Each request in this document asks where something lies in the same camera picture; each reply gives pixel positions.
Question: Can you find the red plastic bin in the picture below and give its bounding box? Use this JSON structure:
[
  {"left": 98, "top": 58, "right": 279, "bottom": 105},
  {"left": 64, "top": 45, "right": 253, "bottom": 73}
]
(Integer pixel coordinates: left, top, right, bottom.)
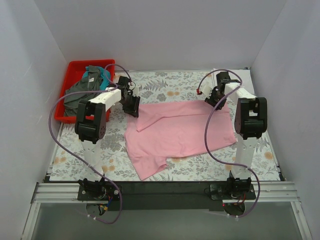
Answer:
[{"left": 54, "top": 59, "right": 116, "bottom": 124}]

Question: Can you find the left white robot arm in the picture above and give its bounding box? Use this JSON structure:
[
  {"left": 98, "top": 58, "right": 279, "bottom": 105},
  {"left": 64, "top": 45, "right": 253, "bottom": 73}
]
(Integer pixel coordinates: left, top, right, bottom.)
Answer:
[{"left": 75, "top": 76, "right": 141, "bottom": 200}]

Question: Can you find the folded white t shirt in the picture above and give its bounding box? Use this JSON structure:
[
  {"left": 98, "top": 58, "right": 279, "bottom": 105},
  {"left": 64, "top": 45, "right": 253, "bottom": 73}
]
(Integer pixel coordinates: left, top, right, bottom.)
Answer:
[{"left": 211, "top": 69, "right": 255, "bottom": 95}]

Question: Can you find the teal t shirt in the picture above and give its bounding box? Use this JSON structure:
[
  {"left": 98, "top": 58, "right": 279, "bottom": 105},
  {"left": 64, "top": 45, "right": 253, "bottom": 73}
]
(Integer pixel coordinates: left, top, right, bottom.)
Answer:
[{"left": 82, "top": 65, "right": 111, "bottom": 90}]

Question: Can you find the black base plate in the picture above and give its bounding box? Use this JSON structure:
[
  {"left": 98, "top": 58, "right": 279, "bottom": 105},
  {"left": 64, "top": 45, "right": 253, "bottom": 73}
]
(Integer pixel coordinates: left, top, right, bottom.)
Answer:
[{"left": 77, "top": 178, "right": 258, "bottom": 211}]

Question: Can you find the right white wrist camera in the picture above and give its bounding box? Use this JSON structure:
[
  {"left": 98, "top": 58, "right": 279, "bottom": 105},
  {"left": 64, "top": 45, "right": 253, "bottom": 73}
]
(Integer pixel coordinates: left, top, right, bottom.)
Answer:
[{"left": 196, "top": 84, "right": 215, "bottom": 98}]

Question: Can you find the pink t shirt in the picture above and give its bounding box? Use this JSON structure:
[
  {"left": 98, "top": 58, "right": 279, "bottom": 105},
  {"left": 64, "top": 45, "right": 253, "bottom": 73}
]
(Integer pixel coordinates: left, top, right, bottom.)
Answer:
[{"left": 124, "top": 100, "right": 237, "bottom": 181}]

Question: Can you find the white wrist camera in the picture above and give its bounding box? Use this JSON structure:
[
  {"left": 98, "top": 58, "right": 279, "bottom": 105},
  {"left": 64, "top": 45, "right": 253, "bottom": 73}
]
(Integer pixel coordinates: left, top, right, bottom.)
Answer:
[
  {"left": 130, "top": 82, "right": 140, "bottom": 97},
  {"left": 196, "top": 84, "right": 215, "bottom": 98}
]

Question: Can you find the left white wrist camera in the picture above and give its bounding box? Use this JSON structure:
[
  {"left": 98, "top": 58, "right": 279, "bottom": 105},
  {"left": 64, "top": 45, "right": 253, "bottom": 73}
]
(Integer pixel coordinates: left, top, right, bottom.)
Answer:
[{"left": 130, "top": 82, "right": 140, "bottom": 97}]

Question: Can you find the grey t shirt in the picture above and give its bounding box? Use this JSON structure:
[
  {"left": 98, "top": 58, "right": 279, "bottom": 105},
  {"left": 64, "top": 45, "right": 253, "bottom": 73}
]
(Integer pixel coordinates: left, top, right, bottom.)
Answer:
[{"left": 63, "top": 65, "right": 108, "bottom": 117}]

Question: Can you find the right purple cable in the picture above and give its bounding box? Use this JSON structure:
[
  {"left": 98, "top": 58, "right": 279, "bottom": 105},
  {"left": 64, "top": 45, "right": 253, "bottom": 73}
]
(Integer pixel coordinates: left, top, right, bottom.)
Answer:
[{"left": 196, "top": 69, "right": 261, "bottom": 219}]

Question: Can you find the aluminium rail frame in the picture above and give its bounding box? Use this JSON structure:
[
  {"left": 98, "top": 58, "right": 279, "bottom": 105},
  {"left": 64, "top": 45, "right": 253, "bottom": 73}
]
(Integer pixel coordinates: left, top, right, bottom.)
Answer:
[{"left": 22, "top": 181, "right": 312, "bottom": 240}]

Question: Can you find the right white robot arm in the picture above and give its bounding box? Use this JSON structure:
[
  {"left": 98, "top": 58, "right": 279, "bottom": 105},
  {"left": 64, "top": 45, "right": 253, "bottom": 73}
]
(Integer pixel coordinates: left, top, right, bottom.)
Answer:
[{"left": 197, "top": 69, "right": 268, "bottom": 200}]

